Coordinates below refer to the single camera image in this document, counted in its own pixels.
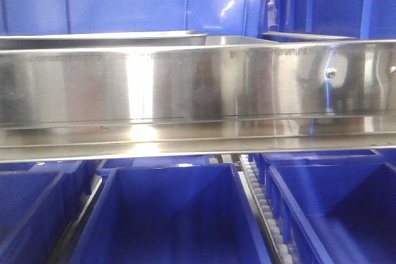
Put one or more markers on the blue crate upper right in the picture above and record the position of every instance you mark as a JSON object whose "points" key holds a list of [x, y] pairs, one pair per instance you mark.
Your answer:
{"points": [[361, 19]]}

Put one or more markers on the stainless steel shelf front rail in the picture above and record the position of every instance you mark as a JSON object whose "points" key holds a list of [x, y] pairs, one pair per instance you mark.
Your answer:
{"points": [[92, 103]]}

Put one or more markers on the shelf bolt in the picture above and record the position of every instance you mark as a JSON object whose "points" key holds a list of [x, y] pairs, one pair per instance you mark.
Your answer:
{"points": [[330, 72]]}

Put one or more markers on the roller track rail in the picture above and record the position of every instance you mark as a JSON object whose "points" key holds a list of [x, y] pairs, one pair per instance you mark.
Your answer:
{"points": [[278, 249]]}

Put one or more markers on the blue bin lower middle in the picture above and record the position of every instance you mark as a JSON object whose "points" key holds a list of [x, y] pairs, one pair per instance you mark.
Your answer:
{"points": [[194, 214]]}

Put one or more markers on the blue bin lower right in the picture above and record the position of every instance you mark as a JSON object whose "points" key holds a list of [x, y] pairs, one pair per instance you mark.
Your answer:
{"points": [[341, 213]]}

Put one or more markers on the silver metal tray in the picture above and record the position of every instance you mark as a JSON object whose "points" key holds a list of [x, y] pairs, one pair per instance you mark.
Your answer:
{"points": [[88, 40]]}

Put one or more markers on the large blue crate upper left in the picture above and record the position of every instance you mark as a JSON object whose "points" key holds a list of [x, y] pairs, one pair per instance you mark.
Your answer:
{"points": [[216, 17]]}

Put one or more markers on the blue bin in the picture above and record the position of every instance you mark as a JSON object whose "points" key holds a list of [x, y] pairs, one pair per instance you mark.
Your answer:
{"points": [[341, 213], [33, 215], [194, 214]]}

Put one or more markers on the blue bin lower left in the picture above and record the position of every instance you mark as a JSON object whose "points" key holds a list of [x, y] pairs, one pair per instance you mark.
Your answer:
{"points": [[33, 215]]}

